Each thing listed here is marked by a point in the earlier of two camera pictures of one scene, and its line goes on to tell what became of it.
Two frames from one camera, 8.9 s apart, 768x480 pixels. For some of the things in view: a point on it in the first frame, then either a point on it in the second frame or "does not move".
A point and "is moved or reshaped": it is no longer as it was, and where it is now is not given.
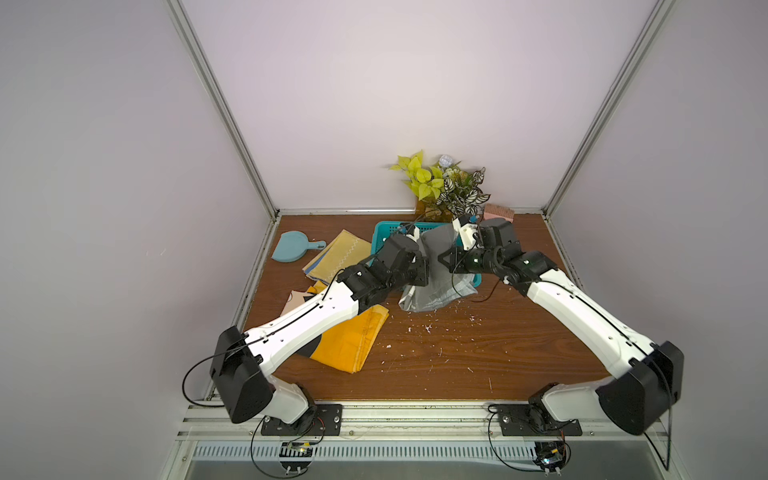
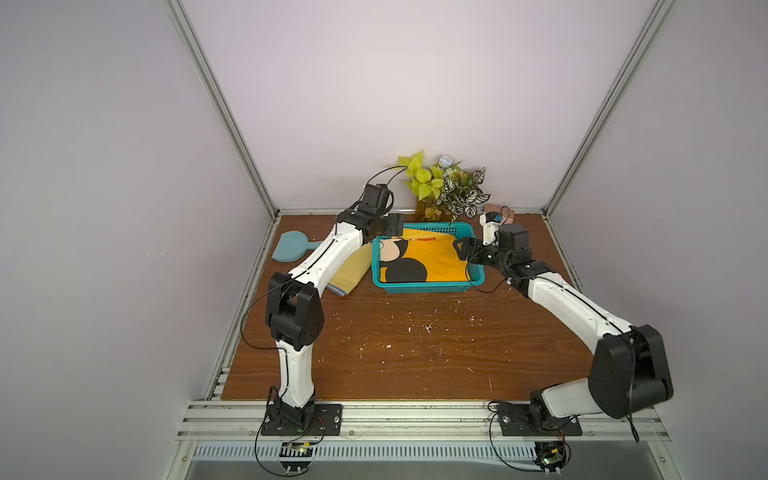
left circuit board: x=295 y=449 does not move
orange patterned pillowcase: x=344 y=346 is moved or reshaped
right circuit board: x=552 y=455 does not move
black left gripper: x=419 y=266 to x=394 y=224
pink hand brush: x=492 y=211 does not move
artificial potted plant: x=446 y=192 does not move
